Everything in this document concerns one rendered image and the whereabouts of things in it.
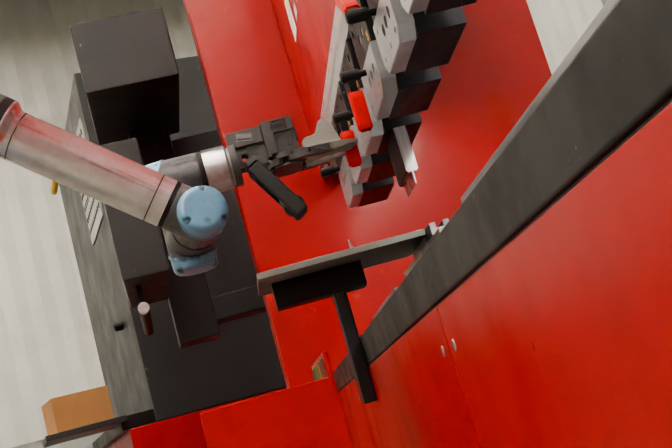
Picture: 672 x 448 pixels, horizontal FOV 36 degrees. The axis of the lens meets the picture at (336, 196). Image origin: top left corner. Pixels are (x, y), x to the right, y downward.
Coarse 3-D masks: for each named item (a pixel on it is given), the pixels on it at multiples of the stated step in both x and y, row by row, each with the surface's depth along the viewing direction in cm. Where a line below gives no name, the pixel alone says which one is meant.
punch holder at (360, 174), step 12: (336, 96) 195; (336, 108) 200; (348, 108) 187; (372, 156) 186; (384, 156) 186; (360, 168) 187; (372, 168) 189; (384, 168) 191; (360, 180) 195; (372, 180) 198
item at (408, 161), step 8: (400, 128) 166; (392, 136) 168; (400, 136) 166; (408, 136) 166; (392, 144) 170; (400, 144) 165; (408, 144) 166; (392, 152) 172; (400, 152) 165; (408, 152) 165; (392, 160) 174; (400, 160) 167; (408, 160) 165; (400, 168) 169; (408, 168) 165; (416, 168) 165; (400, 176) 170; (408, 176) 168; (400, 184) 173; (408, 184) 170; (408, 192) 172
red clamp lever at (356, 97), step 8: (344, 72) 156; (352, 72) 156; (360, 72) 156; (344, 80) 156; (352, 80) 156; (352, 88) 156; (352, 96) 155; (360, 96) 155; (352, 104) 155; (360, 104) 155; (360, 112) 154; (368, 112) 155; (360, 120) 154; (368, 120) 154; (360, 128) 154; (368, 128) 154
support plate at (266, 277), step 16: (384, 240) 158; (400, 240) 158; (416, 240) 161; (320, 256) 157; (336, 256) 157; (352, 256) 159; (368, 256) 163; (384, 256) 168; (400, 256) 173; (272, 272) 155; (288, 272) 156; (304, 272) 161
